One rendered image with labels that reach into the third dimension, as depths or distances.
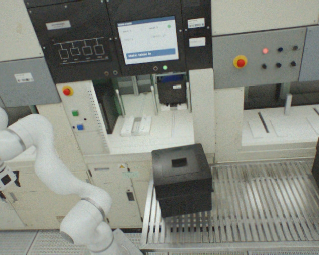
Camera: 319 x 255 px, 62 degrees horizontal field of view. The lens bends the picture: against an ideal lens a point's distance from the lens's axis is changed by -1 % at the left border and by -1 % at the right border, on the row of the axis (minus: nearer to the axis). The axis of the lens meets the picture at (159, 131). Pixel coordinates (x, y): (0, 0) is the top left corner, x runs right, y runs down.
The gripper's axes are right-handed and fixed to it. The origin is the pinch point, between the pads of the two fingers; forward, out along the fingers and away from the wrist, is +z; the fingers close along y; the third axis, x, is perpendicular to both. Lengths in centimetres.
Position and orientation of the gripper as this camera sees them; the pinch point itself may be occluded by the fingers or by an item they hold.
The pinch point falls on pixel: (10, 190)
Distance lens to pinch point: 162.9
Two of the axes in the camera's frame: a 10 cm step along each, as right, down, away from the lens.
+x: -8.7, -1.7, 4.7
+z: 1.3, 8.2, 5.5
